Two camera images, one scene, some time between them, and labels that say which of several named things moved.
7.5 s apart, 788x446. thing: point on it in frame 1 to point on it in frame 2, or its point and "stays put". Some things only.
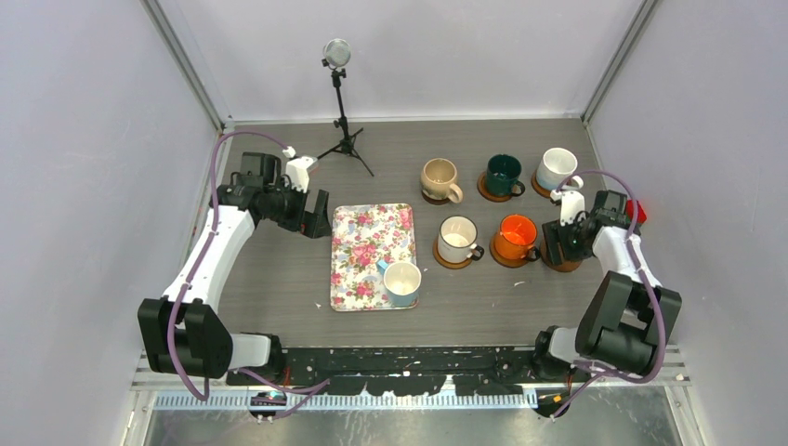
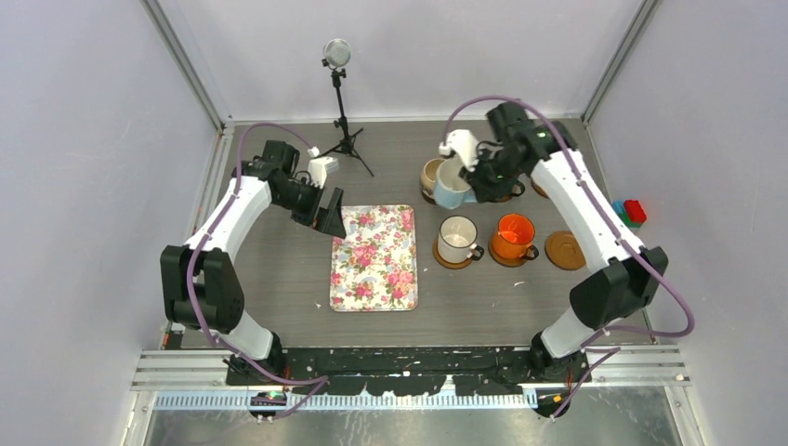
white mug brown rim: (457, 240) stays put
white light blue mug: (401, 281) to (451, 190)
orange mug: (515, 241) stays put
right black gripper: (556, 233) to (485, 190)
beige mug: (438, 180) stays put
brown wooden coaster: (564, 267) stays put
